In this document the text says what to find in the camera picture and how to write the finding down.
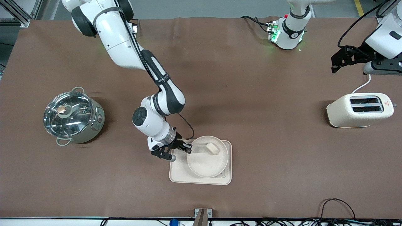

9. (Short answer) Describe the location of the black base power cable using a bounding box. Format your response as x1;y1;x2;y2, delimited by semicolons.
241;16;271;33

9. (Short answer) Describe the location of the black looped cable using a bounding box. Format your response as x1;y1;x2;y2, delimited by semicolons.
320;198;356;220

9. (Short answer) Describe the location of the white toaster power cable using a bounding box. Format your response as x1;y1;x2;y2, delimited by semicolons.
351;74;372;94

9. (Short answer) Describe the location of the glass pot lid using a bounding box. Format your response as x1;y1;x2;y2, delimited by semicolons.
43;92;95;138

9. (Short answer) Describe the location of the steel pot with glass lid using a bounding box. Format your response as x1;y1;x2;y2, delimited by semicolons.
43;87;105;147

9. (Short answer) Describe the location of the cream two-slot toaster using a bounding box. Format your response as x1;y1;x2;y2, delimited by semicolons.
326;93;394;128

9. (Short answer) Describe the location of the aluminium frame profile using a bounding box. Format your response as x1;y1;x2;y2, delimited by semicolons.
0;0;43;28

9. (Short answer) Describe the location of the brown table cover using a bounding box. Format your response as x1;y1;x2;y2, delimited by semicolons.
0;17;402;219

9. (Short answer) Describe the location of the black cable bundle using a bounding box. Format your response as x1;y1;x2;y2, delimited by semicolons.
229;218;402;226

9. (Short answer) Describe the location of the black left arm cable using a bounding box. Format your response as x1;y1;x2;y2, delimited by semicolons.
338;0;393;47

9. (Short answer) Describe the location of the white steamed bun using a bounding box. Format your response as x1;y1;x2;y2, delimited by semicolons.
206;143;221;156

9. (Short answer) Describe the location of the cream round bowl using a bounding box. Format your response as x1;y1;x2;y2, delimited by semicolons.
187;136;229;178

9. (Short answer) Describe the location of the metal table edge bracket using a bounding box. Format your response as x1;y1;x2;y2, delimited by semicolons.
194;208;212;226

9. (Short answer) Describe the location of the cream rabbit-print tray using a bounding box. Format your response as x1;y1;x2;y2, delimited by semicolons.
169;139;232;186

